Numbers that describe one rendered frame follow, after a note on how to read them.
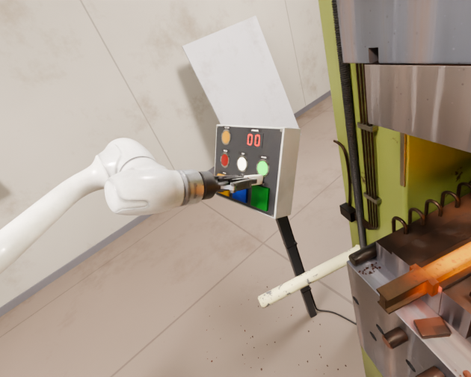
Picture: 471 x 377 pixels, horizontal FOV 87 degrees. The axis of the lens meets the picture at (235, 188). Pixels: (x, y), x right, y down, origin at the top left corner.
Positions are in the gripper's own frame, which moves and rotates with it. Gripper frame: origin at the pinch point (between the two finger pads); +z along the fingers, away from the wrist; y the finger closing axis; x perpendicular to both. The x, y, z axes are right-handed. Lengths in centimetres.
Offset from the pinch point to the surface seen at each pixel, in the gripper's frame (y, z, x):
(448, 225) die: 45.7, 13.9, -2.0
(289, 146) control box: 7.0, 7.1, 10.9
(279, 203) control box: 7.0, 5.0, -6.5
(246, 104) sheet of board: -179, 152, 45
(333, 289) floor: -8, 83, -77
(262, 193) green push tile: 1.3, 3.0, -4.3
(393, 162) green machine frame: 32.6, 15.1, 9.4
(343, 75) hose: 20.5, 7.5, 29.1
